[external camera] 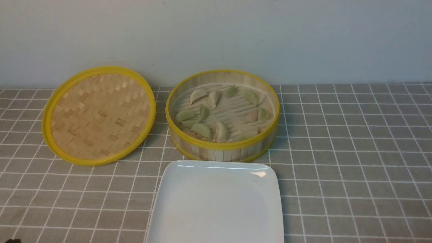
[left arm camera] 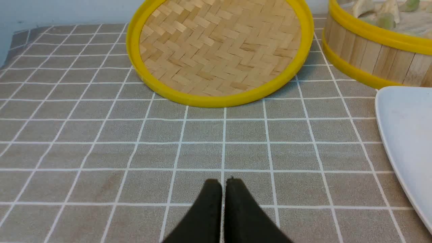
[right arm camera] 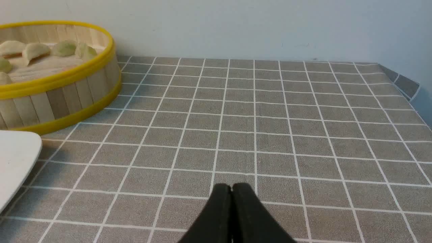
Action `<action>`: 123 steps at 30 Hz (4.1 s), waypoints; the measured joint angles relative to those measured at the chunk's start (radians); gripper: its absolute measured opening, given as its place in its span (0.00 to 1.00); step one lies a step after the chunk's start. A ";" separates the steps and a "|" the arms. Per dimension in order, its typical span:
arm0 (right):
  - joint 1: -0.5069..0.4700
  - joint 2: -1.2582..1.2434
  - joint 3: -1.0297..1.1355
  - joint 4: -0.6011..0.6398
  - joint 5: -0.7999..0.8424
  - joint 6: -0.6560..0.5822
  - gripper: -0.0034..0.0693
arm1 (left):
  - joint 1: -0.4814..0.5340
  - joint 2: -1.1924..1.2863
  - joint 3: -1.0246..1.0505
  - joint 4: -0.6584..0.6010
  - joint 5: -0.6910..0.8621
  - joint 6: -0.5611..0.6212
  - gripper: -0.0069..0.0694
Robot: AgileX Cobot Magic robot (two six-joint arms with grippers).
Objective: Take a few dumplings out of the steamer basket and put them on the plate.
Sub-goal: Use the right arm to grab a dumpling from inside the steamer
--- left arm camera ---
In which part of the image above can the white dumpling in steamer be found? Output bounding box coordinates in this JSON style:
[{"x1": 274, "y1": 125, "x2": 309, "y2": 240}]
[{"x1": 351, "y1": 0, "x2": 401, "y2": 24}]

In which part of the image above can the bamboo steamer basket yellow rim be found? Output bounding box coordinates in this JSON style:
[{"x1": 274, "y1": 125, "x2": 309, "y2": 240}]
[{"x1": 322, "y1": 0, "x2": 432, "y2": 89}]

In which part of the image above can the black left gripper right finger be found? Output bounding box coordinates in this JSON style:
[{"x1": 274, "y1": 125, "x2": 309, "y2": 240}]
[{"x1": 224, "y1": 178, "x2": 292, "y2": 243}]

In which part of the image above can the grey checked tablecloth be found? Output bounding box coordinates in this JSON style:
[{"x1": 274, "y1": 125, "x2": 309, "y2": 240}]
[{"x1": 0, "y1": 15, "x2": 431, "y2": 243}]

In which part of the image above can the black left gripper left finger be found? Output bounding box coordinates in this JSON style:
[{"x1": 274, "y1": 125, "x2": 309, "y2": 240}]
[{"x1": 163, "y1": 179, "x2": 222, "y2": 243}]

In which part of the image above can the woven bamboo steamer lid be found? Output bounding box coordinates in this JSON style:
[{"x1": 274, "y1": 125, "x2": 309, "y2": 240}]
[{"x1": 126, "y1": 0, "x2": 314, "y2": 108}]

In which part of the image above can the white square plate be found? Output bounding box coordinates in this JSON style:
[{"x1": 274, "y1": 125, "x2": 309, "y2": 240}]
[{"x1": 375, "y1": 86, "x2": 432, "y2": 231}]

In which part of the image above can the green dumpling in steamer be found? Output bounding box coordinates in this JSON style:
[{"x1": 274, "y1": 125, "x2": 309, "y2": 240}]
[{"x1": 376, "y1": 12, "x2": 396, "y2": 30}]

